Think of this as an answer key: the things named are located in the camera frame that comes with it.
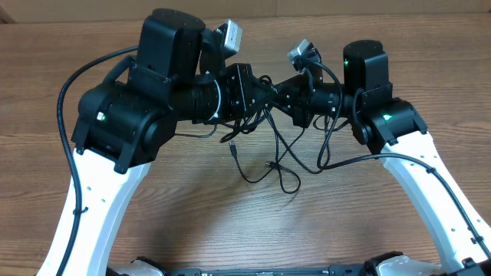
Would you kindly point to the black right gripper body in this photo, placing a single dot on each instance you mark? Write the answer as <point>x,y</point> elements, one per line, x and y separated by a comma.
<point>308,103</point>

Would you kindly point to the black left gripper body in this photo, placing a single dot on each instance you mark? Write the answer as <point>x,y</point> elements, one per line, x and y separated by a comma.
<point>224,99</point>

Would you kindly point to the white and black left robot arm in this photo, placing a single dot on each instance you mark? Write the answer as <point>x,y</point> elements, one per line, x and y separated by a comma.
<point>177,72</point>

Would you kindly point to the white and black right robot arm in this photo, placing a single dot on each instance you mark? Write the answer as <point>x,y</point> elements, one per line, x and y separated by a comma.
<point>396,135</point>

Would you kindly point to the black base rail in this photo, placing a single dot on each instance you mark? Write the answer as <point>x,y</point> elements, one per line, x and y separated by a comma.
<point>331,270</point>

